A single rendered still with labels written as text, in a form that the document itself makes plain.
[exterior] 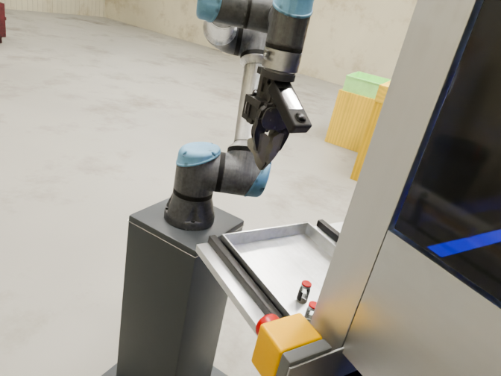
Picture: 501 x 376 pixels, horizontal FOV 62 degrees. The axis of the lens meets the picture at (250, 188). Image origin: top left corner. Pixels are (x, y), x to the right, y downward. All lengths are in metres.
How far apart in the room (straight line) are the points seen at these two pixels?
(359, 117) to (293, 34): 4.22
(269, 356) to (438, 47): 0.42
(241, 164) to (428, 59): 0.76
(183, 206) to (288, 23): 0.60
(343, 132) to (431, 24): 4.64
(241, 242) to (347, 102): 4.13
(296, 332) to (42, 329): 1.57
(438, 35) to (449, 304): 0.27
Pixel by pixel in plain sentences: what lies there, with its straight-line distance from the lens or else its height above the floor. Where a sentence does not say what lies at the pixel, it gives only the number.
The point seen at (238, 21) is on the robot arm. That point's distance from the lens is 0.93.
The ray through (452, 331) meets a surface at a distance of 0.49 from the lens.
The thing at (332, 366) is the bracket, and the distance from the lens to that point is 0.62.
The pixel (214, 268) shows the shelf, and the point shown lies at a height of 0.88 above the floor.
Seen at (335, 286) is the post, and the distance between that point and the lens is 0.59.
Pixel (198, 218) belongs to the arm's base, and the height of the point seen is 0.83.
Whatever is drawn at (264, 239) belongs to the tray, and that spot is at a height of 0.88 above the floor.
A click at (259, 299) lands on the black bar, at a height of 0.90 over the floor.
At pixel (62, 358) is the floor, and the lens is 1.92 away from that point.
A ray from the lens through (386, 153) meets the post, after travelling 0.50.
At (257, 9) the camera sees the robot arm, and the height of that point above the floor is 1.40.
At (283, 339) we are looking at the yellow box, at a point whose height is 1.03.
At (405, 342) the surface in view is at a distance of 0.53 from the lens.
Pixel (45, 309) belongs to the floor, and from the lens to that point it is 2.13.
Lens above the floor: 1.42
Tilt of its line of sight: 24 degrees down
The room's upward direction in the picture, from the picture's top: 12 degrees clockwise
